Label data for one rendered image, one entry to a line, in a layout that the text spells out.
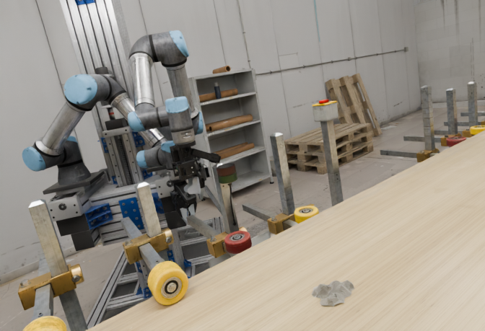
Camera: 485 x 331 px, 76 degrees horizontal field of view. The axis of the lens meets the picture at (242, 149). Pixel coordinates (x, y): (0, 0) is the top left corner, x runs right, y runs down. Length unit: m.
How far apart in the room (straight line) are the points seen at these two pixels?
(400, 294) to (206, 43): 3.85
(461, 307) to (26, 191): 3.41
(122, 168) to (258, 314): 1.27
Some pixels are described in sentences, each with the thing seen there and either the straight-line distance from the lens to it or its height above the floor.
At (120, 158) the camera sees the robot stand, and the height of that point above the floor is 1.09.
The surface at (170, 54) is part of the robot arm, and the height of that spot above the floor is 1.53.
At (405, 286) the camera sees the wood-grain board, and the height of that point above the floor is 0.90.
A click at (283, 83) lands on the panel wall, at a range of 4.99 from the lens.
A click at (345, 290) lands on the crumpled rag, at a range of 0.71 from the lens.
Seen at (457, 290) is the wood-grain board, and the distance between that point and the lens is 0.75.
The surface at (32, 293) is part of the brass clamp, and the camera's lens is 0.97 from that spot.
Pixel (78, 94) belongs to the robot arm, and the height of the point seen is 1.44.
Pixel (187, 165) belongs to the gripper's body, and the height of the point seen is 1.12.
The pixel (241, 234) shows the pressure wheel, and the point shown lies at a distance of 0.99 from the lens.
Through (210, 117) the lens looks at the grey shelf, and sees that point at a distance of 4.11.
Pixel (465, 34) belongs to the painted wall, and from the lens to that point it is 8.46.
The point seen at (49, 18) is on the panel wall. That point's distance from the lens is 3.72.
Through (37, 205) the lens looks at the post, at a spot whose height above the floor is 1.16.
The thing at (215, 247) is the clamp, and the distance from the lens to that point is 1.05.
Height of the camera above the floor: 1.34
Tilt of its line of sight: 11 degrees down
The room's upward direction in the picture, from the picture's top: 11 degrees counter-clockwise
